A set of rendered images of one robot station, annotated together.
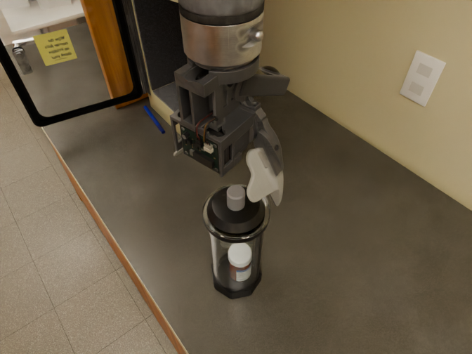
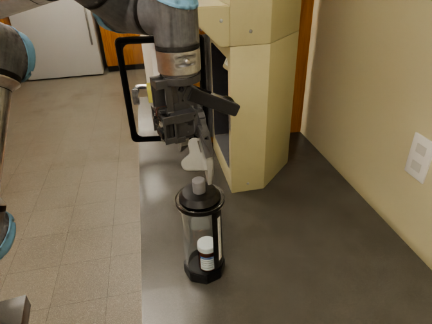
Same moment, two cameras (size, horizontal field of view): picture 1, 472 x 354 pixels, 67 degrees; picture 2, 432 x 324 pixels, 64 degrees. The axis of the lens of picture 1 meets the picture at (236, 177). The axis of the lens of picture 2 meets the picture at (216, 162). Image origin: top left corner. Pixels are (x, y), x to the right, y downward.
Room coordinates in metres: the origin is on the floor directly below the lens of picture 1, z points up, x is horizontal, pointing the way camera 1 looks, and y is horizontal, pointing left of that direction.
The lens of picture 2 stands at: (-0.18, -0.32, 1.62)
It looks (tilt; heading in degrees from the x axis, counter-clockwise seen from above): 31 degrees down; 28
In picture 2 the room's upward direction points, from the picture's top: 2 degrees counter-clockwise
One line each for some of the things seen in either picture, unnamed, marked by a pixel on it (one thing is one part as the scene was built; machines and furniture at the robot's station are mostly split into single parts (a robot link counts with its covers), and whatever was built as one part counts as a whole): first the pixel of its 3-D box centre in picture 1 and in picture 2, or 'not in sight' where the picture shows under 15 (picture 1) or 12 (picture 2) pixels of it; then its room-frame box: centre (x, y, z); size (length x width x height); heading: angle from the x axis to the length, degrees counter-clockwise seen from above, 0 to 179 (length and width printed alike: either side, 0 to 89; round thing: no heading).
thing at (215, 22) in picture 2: not in sight; (197, 18); (0.75, 0.21, 1.46); 0.32 x 0.11 x 0.10; 38
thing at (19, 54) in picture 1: (22, 61); (135, 96); (0.75, 0.50, 1.18); 0.02 x 0.02 x 0.06; 29
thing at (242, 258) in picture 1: (236, 244); (202, 233); (0.34, 0.00, 1.06); 0.11 x 0.11 x 0.21
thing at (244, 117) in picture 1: (220, 107); (179, 106); (0.32, 0.02, 1.38); 0.09 x 0.08 x 0.12; 143
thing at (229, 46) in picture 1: (225, 33); (179, 62); (0.32, 0.01, 1.46); 0.08 x 0.08 x 0.05
